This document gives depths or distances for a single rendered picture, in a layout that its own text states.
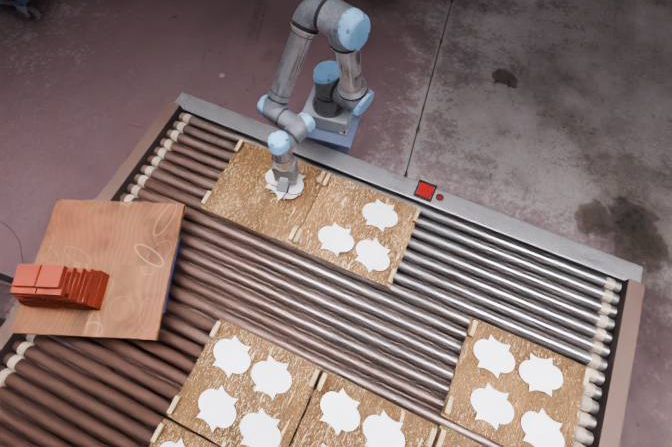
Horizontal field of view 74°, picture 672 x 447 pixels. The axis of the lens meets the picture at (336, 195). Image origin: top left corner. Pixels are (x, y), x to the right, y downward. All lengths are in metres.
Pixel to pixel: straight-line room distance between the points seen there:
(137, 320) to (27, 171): 2.10
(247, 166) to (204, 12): 2.26
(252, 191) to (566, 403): 1.36
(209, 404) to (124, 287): 0.50
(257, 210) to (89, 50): 2.55
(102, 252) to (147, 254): 0.17
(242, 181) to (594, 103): 2.61
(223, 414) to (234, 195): 0.81
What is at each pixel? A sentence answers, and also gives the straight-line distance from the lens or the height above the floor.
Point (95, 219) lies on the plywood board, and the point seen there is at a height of 1.04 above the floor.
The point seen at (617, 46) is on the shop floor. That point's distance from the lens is 4.12.
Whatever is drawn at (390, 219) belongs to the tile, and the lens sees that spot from 1.79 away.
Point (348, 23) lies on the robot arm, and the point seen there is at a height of 1.60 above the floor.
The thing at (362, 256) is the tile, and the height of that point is 0.95.
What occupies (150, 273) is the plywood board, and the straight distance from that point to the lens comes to 1.76.
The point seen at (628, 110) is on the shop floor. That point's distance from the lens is 3.76.
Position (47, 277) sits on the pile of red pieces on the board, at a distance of 1.62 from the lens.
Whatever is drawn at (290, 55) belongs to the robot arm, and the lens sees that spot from 1.59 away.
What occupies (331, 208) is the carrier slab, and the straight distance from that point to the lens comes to 1.82.
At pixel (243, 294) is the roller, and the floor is 0.92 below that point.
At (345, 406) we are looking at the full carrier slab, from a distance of 1.65.
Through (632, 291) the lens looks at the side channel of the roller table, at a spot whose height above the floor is 0.95.
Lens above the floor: 2.60
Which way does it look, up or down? 64 degrees down
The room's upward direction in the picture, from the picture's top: 3 degrees counter-clockwise
